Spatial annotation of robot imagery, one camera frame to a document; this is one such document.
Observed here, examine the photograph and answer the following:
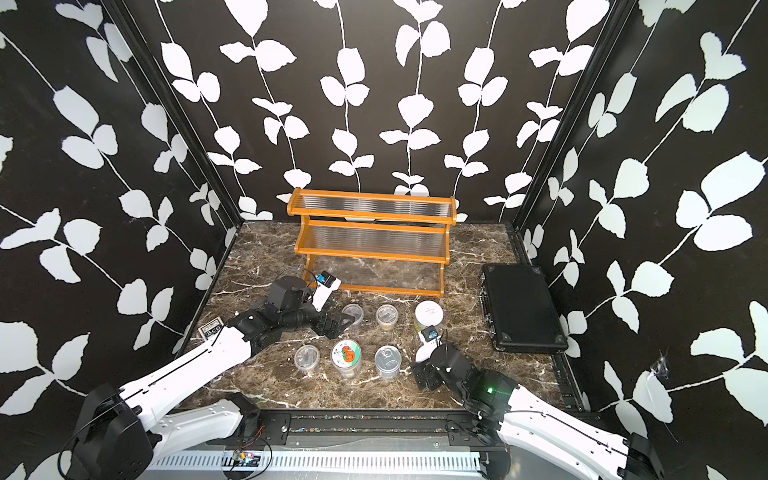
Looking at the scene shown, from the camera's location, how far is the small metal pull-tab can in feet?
2.67

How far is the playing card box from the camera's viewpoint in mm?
899

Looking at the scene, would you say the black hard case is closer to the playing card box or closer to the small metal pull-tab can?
the small metal pull-tab can

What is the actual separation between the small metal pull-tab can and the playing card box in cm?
51
